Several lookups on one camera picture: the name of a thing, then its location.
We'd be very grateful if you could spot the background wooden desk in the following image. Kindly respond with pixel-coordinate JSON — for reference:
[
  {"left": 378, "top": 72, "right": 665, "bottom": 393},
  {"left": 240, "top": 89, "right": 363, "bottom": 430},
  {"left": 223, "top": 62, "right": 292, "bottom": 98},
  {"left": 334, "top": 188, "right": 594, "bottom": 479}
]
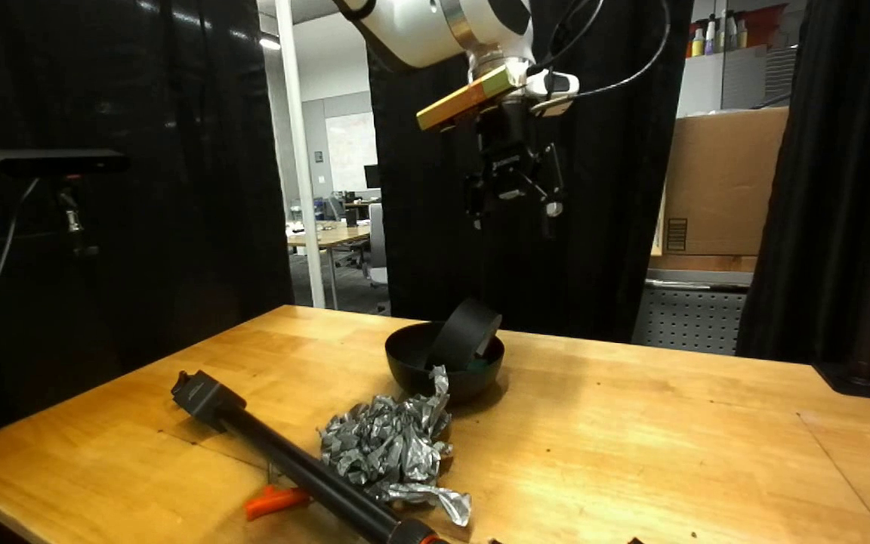
[{"left": 284, "top": 221, "right": 378, "bottom": 311}]

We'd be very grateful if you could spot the red box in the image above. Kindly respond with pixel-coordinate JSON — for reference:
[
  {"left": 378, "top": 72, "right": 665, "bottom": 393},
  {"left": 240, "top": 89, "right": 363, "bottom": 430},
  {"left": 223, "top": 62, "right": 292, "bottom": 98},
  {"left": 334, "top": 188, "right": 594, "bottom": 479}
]
[{"left": 746, "top": 3, "right": 791, "bottom": 53}]

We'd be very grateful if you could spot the crumpled silver foil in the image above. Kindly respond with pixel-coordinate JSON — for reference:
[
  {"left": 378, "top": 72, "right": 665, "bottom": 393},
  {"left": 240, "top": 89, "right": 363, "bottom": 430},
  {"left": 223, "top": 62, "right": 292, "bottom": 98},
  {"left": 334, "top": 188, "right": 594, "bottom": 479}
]
[{"left": 317, "top": 363, "right": 477, "bottom": 533}]

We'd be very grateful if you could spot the black bowl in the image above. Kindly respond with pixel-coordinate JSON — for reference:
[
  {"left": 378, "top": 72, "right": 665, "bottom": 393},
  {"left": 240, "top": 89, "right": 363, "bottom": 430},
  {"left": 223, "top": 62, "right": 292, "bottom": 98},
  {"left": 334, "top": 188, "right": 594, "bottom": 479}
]
[{"left": 385, "top": 320, "right": 508, "bottom": 405}]

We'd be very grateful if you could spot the grey perforated panel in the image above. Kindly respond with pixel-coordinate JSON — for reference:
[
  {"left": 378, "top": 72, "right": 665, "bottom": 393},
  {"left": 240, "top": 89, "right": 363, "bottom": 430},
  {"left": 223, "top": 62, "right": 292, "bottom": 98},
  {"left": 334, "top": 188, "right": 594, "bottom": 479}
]
[{"left": 633, "top": 283, "right": 753, "bottom": 358}]

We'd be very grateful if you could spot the black tool with red handle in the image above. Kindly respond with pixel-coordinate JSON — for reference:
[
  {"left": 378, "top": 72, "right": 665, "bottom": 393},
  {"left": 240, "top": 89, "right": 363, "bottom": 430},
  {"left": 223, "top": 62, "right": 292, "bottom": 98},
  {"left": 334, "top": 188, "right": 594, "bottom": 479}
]
[{"left": 170, "top": 369, "right": 450, "bottom": 544}]

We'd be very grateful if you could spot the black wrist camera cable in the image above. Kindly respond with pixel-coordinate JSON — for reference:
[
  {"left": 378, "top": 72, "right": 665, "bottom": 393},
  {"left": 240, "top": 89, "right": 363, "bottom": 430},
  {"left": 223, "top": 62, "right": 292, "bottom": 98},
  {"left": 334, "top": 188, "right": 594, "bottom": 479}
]
[{"left": 528, "top": 0, "right": 676, "bottom": 104}]

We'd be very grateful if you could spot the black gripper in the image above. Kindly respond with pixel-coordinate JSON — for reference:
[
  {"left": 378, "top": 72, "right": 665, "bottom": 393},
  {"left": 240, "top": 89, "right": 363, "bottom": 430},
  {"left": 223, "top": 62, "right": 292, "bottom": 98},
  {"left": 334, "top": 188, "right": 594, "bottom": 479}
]
[{"left": 463, "top": 100, "right": 572, "bottom": 238}]

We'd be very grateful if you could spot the grey gaffer tape roll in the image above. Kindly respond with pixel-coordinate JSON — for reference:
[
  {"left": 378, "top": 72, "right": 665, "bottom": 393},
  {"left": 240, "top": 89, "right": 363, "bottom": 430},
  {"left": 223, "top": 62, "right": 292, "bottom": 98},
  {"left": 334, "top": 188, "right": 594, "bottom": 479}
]
[{"left": 430, "top": 296, "right": 506, "bottom": 369}]

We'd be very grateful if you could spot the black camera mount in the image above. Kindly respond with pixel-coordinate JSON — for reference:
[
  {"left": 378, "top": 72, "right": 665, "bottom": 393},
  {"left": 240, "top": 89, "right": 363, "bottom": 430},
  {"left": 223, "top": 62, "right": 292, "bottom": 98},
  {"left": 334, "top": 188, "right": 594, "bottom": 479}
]
[{"left": 51, "top": 175, "right": 97, "bottom": 261}]

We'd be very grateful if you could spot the brown cardboard box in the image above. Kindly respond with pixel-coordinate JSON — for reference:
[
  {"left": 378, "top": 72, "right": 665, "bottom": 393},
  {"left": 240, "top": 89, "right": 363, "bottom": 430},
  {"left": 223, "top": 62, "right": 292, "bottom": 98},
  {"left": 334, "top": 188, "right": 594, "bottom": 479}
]
[{"left": 657, "top": 104, "right": 791, "bottom": 263}]

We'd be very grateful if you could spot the white shelf unit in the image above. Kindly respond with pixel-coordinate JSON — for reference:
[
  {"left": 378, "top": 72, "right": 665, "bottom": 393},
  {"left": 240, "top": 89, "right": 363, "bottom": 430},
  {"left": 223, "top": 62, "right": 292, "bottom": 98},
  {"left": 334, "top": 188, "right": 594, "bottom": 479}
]
[{"left": 673, "top": 0, "right": 796, "bottom": 118}]

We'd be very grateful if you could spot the black stand base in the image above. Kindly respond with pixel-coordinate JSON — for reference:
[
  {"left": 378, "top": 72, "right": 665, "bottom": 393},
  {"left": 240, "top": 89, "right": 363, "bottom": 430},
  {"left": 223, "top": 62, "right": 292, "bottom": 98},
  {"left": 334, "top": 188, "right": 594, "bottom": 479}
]
[{"left": 816, "top": 361, "right": 870, "bottom": 405}]

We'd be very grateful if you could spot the black stereo camera bar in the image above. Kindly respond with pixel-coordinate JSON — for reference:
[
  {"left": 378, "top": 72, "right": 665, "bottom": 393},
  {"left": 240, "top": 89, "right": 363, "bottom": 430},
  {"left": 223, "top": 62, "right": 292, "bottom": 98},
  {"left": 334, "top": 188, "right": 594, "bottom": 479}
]
[{"left": 0, "top": 145, "right": 126, "bottom": 183}]

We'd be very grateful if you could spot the yellow green taped wrist camera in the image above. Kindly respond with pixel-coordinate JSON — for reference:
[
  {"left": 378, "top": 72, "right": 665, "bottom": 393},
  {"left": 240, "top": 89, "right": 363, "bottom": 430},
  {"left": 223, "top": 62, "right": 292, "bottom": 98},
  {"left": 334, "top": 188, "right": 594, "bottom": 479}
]
[{"left": 415, "top": 56, "right": 584, "bottom": 136}]

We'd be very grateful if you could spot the glossy black wall panel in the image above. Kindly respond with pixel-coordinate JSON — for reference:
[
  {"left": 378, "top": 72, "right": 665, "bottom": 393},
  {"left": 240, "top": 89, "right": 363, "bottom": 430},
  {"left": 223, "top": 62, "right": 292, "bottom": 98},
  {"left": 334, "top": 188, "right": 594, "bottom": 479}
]
[{"left": 0, "top": 0, "right": 297, "bottom": 449}]

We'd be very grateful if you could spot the small orange tool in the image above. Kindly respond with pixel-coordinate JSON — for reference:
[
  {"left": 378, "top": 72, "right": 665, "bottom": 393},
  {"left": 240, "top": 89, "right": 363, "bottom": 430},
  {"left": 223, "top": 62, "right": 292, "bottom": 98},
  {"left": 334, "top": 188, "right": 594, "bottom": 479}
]
[{"left": 243, "top": 485, "right": 314, "bottom": 522}]

